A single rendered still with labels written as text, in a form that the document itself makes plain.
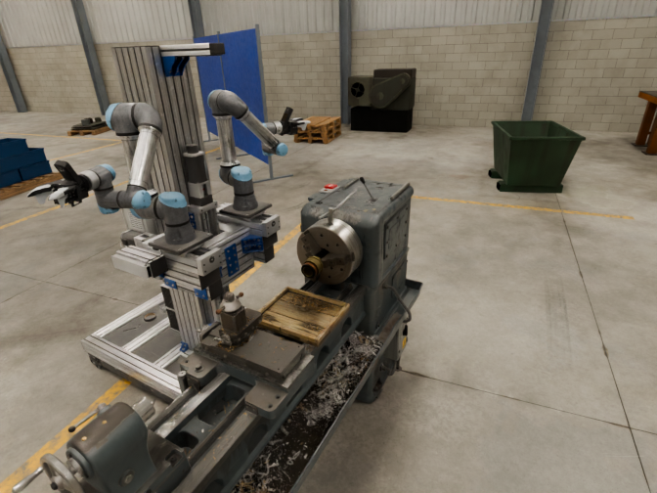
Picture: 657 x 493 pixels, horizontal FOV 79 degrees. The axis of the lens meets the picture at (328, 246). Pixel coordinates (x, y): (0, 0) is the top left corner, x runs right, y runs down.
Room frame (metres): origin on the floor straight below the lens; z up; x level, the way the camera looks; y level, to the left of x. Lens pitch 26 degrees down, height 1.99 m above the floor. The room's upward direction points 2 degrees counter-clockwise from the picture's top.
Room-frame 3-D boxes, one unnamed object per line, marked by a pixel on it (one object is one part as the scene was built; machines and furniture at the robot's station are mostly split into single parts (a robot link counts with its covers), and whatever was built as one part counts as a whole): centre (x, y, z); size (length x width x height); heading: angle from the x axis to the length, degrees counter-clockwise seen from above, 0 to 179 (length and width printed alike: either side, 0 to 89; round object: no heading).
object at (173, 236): (1.83, 0.74, 1.21); 0.15 x 0.15 x 0.10
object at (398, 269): (2.13, -0.18, 0.43); 0.60 x 0.48 x 0.86; 150
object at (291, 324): (1.54, 0.14, 0.89); 0.36 x 0.30 x 0.04; 60
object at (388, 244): (2.13, -0.18, 1.06); 0.59 x 0.48 x 0.39; 150
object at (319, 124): (10.13, 0.15, 0.22); 1.25 x 0.86 x 0.44; 160
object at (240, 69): (8.49, 1.92, 1.18); 4.12 x 0.80 x 2.35; 29
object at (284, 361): (1.24, 0.33, 0.95); 0.43 x 0.17 x 0.05; 60
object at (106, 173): (1.59, 0.91, 1.56); 0.11 x 0.08 x 0.09; 170
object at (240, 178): (2.26, 0.49, 1.33); 0.13 x 0.12 x 0.14; 38
